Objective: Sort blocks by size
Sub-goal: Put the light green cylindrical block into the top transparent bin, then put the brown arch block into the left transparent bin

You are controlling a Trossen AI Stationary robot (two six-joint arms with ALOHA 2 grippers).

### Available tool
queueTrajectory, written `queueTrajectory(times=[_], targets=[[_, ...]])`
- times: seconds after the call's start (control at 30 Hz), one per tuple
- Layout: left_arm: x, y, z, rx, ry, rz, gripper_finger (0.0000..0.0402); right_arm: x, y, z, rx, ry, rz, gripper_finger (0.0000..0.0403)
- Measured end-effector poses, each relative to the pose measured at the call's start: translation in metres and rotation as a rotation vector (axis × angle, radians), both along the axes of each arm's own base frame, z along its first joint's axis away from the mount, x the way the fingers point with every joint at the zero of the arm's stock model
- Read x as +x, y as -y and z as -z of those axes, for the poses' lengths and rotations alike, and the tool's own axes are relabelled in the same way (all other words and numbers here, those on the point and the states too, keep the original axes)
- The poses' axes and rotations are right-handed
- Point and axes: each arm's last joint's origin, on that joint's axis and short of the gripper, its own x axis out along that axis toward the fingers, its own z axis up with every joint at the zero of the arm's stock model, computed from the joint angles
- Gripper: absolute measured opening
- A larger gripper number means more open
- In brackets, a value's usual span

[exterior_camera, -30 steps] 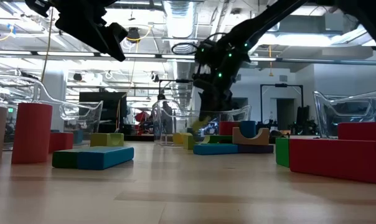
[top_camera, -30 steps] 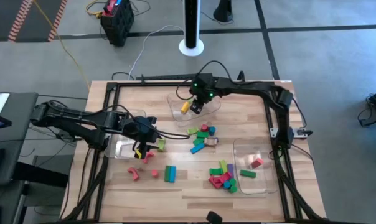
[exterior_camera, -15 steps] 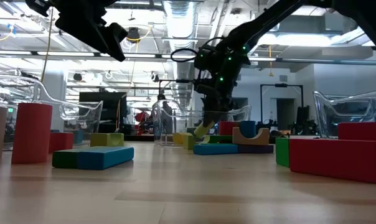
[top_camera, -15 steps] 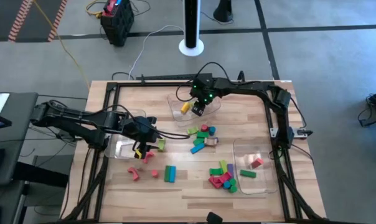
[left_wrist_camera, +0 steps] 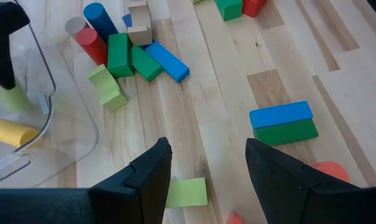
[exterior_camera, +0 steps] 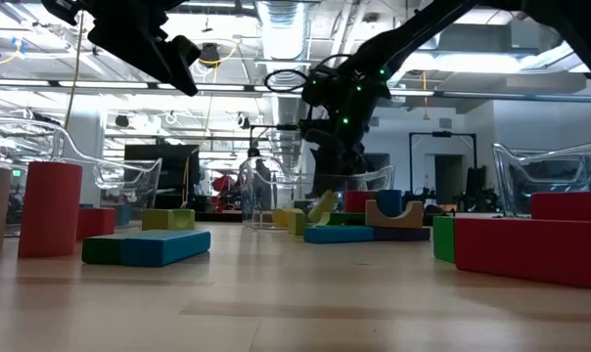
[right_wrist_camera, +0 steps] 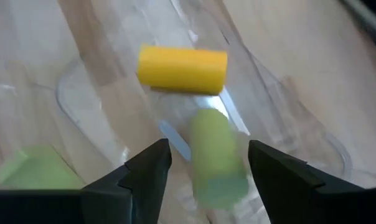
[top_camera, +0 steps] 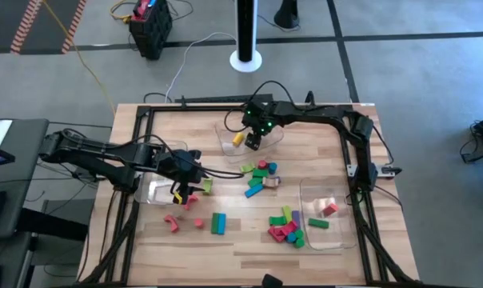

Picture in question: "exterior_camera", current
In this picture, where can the long ceiling light strip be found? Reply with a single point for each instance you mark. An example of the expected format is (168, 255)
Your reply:
(14, 82)
(222, 87)
(257, 88)
(413, 92)
(102, 84)

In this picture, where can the black metal station frame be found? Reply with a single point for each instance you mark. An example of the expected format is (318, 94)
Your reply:
(442, 134)

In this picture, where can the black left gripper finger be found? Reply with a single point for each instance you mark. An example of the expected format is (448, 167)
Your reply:
(178, 71)
(188, 48)

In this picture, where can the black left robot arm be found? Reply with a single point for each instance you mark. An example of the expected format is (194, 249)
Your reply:
(65, 10)

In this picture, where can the natural wood arch block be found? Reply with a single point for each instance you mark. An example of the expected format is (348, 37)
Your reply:
(374, 220)

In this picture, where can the red arch block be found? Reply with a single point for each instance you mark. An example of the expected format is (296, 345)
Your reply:
(528, 251)

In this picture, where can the silver round ceiling duct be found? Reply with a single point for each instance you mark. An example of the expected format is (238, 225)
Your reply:
(281, 39)

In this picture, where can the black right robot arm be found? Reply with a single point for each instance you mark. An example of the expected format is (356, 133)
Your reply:
(422, 29)

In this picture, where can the red chair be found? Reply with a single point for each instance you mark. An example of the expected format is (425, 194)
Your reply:
(225, 185)

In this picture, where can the light green arch block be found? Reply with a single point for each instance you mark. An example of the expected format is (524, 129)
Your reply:
(168, 220)
(298, 223)

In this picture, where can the blue long block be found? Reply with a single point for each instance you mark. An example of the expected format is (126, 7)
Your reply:
(168, 247)
(338, 234)

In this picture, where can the green long flat block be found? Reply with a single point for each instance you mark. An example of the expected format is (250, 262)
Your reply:
(102, 250)

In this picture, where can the green exit sign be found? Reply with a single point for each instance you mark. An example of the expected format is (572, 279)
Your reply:
(16, 172)

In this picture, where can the blue cylinder block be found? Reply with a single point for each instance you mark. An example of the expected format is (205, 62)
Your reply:
(390, 200)

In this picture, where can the clear plastic bin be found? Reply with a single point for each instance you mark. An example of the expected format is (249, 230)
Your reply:
(256, 195)
(149, 186)
(520, 186)

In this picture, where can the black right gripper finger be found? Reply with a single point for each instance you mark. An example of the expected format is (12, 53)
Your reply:
(327, 178)
(356, 177)

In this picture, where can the large black screen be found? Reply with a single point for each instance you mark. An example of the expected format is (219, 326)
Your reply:
(161, 171)

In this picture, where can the light green long block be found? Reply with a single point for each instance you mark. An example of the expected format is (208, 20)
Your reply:
(323, 206)

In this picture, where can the person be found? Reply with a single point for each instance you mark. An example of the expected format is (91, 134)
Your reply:
(261, 176)

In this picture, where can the purple block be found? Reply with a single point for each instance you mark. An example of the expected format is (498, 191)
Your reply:
(401, 234)

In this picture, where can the green quarter arch block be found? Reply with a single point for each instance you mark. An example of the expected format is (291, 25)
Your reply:
(444, 239)

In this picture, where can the red cylinder block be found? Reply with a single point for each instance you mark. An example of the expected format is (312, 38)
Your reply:
(51, 209)
(359, 201)

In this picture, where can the yellow cylinder block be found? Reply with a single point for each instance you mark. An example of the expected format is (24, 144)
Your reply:
(283, 216)

